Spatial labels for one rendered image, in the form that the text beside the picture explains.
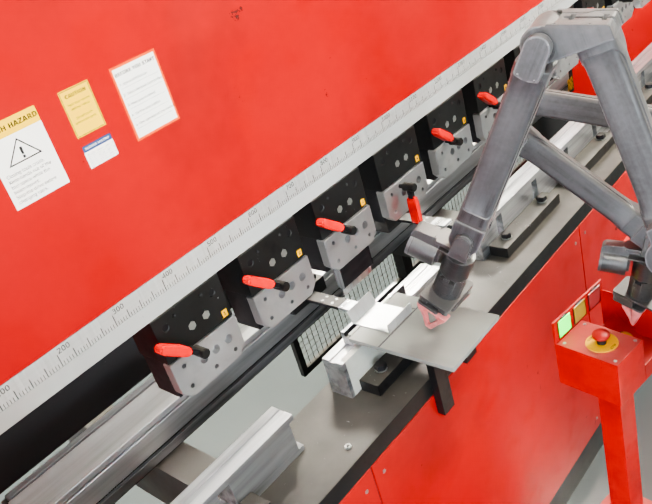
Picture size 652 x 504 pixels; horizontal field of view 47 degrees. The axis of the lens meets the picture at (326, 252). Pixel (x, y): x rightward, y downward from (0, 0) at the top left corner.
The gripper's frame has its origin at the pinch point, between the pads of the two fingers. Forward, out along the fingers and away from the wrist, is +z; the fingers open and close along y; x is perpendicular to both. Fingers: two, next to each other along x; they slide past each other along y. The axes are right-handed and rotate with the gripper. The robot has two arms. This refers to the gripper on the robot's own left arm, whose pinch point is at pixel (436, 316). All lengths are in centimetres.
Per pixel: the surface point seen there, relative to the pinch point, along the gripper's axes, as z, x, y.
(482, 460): 46, 22, -8
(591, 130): 18, -8, -110
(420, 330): 4.3, -1.5, 1.9
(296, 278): -10.6, -22.2, 19.7
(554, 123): 36, -24, -130
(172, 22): -55, -48, 25
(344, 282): 1.1, -19.6, 5.3
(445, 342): 0.8, 4.7, 3.5
